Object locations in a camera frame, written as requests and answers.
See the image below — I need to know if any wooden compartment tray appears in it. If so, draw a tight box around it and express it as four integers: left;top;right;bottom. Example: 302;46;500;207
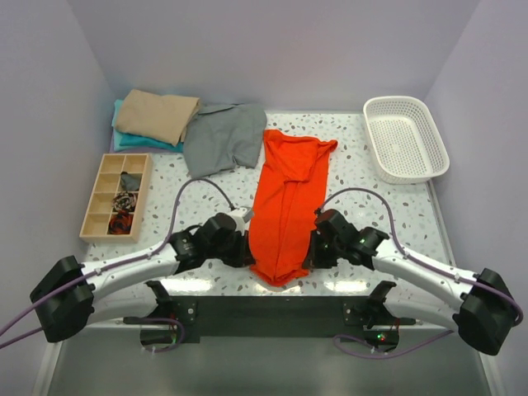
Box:
79;153;153;243

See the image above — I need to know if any orange t-shirt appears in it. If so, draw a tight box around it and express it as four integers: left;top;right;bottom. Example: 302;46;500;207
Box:
248;130;338;287

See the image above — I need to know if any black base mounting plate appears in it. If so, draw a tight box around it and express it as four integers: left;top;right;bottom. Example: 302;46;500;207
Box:
123;295;415;346

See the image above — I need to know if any red black patterned item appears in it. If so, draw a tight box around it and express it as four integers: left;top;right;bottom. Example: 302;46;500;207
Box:
108;211;133;235

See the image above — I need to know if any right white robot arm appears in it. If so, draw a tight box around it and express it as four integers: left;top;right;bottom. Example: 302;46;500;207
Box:
304;209;519;356

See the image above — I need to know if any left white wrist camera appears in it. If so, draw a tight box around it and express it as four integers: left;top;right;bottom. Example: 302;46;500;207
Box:
228;206;254;233

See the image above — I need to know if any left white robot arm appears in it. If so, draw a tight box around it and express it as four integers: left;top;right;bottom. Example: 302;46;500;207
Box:
30;207;253;342

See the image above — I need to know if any white plastic basket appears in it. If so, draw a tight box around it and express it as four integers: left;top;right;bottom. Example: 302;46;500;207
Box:
363;96;450;185

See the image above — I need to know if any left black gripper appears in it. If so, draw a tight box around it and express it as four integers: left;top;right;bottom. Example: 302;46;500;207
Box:
206;229;255;269

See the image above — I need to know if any aluminium rail frame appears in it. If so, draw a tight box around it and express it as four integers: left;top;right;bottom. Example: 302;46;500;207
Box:
40;181;492;396

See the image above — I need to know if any black white patterned item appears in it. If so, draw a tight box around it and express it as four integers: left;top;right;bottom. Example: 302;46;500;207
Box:
112;191;137;212

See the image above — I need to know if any grey folded t-shirt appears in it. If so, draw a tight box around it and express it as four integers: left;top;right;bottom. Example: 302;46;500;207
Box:
183;104;267;178

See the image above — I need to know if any teal folded t-shirt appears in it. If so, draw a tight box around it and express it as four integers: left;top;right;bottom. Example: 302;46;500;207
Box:
111;100;183;153

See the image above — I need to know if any beige folded t-shirt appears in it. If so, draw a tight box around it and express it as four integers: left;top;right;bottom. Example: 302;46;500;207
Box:
115;89;200;146

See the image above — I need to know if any grey item in tray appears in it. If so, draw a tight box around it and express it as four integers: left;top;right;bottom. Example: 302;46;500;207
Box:
120;172;141;192

